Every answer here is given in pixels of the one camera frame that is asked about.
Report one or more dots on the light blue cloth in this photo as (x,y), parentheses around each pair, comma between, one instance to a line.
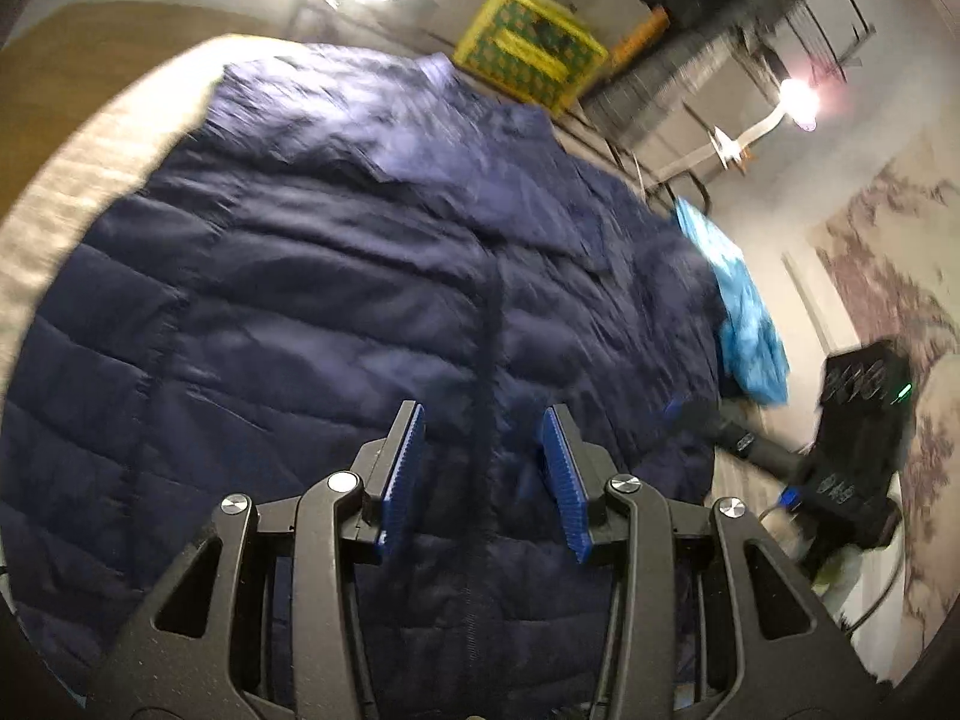
(739,315)

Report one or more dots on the grey hanging garment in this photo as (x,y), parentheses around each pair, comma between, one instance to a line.
(675,90)

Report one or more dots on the white clip lamp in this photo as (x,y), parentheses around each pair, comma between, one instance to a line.
(796,97)

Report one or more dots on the orange hanging garment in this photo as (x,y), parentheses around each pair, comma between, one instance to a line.
(637,37)

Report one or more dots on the black metal clothes rack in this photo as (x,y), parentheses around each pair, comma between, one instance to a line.
(840,0)

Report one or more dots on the landscape wall poster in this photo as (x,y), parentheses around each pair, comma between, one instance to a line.
(900,255)

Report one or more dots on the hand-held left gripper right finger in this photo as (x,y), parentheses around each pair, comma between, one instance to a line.
(562,480)

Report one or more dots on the yellow green storage bag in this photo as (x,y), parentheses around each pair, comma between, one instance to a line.
(525,45)

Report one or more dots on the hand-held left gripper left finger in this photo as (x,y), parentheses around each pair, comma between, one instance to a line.
(401,480)

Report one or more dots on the navy puffer jacket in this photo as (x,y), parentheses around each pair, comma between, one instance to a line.
(300,277)

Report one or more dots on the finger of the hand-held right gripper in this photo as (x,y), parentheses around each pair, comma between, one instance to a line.
(739,439)

